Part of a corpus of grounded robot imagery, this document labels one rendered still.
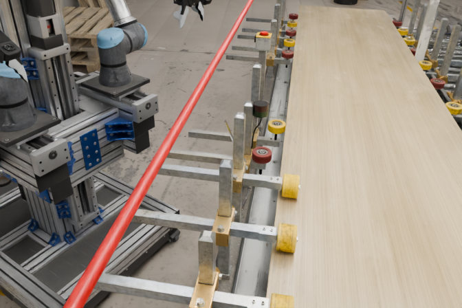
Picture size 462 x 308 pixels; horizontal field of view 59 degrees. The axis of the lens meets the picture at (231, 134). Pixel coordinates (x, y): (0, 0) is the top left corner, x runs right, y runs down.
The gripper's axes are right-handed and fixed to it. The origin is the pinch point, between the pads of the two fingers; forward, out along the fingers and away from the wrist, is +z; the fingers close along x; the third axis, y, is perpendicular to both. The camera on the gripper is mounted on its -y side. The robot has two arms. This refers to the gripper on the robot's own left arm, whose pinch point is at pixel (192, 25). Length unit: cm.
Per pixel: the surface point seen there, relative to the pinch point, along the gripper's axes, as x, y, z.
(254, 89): -10.1, -26.1, 26.1
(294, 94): -47, -29, 42
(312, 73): -79, -25, 42
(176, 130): 115, -90, -33
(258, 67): -10.5, -26.9, 16.0
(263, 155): 14, -45, 41
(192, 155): 25, -18, 46
